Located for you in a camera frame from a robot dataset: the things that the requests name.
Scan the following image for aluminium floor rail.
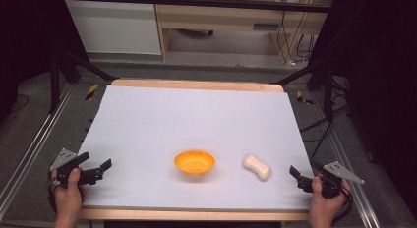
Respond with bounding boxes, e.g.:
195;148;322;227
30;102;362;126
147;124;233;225
0;84;77;221
309;89;383;228

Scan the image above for yellow black floor tape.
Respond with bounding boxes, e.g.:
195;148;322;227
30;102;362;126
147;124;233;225
296;89;315;106
85;83;99;101

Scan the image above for white bone-shaped soap bar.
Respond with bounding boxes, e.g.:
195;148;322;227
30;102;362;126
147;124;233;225
242;153;272;182

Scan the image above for black cables under desk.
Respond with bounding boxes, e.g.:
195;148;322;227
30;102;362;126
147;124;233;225
276;10;317;66

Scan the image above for person's right hand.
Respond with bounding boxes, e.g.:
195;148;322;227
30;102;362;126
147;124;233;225
309;173;352;223

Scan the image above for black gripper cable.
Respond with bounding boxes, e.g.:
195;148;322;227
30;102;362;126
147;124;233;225
332;180;355;224

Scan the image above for white table mat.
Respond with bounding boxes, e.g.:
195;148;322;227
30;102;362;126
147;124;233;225
78;85;315;212

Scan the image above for person's left hand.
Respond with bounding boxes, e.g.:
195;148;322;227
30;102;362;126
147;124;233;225
49;167;88;220

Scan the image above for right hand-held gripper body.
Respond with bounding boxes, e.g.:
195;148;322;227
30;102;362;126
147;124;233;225
296;160;366;200

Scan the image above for orange plastic bowl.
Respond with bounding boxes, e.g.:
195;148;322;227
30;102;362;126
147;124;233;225
173;149;216;176

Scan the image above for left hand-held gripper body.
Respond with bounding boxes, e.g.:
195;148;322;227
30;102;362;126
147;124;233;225
48;147;103;187

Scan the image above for dark curtain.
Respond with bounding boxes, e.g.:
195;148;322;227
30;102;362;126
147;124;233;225
0;0;83;124
311;0;417;219

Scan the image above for light wooden desk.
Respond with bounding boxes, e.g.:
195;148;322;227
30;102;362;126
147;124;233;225
152;0;337;65

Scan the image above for white cabinet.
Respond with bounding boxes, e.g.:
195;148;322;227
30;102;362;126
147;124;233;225
64;0;162;56

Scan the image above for black metal frame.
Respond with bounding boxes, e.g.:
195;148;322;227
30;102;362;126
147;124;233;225
47;0;335;119

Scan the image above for black floor cables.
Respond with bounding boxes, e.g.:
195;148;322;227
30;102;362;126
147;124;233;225
298;75;353;159

